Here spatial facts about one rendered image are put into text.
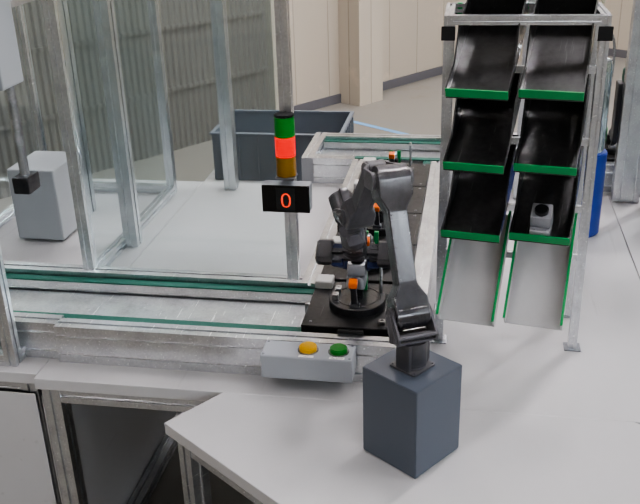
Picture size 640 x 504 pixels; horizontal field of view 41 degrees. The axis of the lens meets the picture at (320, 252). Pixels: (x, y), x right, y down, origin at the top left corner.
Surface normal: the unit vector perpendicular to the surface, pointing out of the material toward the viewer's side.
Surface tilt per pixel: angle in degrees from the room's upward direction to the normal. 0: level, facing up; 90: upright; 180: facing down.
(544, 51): 25
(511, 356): 0
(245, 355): 90
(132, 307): 0
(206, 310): 0
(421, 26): 90
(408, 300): 57
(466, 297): 45
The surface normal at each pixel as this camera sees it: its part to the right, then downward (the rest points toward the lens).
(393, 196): 0.27, 0.17
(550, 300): -0.25, -0.36
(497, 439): -0.03, -0.91
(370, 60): 0.69, 0.28
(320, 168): -0.17, 0.41
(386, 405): -0.72, 0.30
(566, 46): -0.17, -0.66
